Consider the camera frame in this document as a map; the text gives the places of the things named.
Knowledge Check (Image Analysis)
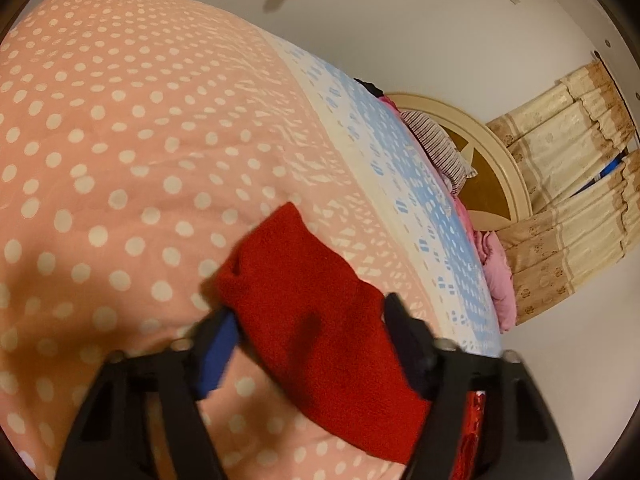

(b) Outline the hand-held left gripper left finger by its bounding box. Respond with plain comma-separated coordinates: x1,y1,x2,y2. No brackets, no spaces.
55,309,242,480

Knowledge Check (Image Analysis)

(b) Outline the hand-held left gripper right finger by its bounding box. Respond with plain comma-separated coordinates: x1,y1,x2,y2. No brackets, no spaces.
384,293,574,480

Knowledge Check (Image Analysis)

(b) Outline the red knit garment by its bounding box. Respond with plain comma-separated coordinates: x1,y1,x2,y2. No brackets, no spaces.
216,201,434,466

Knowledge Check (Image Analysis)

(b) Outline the shiny red object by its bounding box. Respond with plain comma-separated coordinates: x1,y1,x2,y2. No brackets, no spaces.
450,389,489,480

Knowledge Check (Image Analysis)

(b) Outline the pink pillow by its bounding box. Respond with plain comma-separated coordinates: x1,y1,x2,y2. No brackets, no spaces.
472,230,517,332

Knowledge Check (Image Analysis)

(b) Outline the striped pillow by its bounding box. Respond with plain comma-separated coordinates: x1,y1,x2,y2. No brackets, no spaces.
400,110,478,197

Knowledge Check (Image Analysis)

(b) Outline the cream and brown headboard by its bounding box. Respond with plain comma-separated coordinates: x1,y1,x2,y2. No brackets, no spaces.
382,92,533,235

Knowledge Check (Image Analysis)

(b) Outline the pink and blue dotted bedspread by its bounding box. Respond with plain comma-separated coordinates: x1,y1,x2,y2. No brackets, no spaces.
0,0,503,480

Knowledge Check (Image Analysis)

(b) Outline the beige floral curtain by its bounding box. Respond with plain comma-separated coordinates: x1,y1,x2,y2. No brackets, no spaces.
485,60,640,327

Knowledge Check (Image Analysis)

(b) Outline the dark cloth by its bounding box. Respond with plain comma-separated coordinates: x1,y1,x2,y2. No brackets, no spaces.
353,78,384,99

